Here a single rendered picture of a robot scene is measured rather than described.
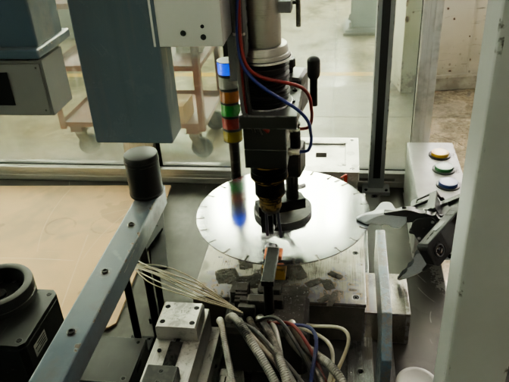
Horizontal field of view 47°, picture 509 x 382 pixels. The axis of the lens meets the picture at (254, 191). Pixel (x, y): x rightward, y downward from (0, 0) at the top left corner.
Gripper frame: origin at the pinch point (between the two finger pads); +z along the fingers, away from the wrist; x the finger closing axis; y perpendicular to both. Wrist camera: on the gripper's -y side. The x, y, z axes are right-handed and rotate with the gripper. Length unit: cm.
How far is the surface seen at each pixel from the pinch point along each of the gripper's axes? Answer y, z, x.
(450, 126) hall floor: 257, 39, -81
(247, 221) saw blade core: -4.6, 16.0, 18.2
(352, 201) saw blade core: 6.7, 1.3, 8.3
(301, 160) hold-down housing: -7.0, -2.0, 24.8
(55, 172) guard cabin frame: 31, 85, 43
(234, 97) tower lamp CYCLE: 23.0, 18.3, 35.4
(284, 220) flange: -3.9, 9.6, 15.1
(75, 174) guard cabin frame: 33, 81, 40
